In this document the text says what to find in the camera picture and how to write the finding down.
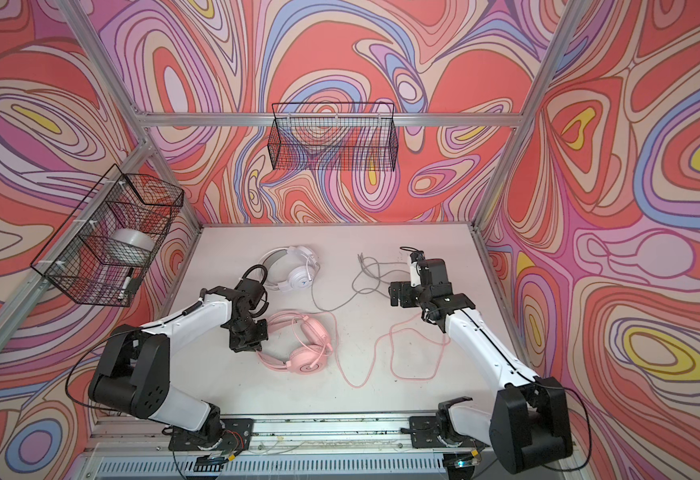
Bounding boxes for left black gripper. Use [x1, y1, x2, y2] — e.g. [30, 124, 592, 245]
[229, 315, 270, 352]

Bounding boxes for pink headphone cable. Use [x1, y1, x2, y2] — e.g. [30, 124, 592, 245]
[319, 311, 451, 389]

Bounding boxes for pink headphones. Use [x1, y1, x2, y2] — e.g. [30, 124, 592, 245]
[257, 310, 335, 375]

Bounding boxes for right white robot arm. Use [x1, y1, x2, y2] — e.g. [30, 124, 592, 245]
[388, 249, 574, 474]

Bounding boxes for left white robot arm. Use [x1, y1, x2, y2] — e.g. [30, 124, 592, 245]
[88, 279, 269, 450]

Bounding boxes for white headphones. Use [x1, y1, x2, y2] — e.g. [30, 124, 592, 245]
[259, 245, 320, 292]

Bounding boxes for marker pen in basket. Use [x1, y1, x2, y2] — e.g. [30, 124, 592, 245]
[118, 268, 135, 302]

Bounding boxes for grey tape roll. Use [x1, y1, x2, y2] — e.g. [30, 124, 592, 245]
[105, 228, 156, 267]

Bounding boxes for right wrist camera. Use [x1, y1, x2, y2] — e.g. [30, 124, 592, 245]
[409, 250, 425, 287]

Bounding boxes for grey headphone cable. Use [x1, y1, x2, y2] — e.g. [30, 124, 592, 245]
[310, 253, 411, 314]

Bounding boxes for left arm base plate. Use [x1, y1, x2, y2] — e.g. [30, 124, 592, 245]
[169, 418, 255, 454]

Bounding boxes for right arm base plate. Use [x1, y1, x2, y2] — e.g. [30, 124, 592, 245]
[400, 414, 487, 451]

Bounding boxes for black wire basket left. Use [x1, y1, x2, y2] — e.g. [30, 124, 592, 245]
[31, 166, 185, 308]

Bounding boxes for black wire basket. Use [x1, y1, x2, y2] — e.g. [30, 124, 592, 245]
[31, 166, 185, 308]
[267, 101, 399, 172]

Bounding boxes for black wire basket back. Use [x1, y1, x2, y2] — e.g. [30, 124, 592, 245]
[267, 101, 399, 172]

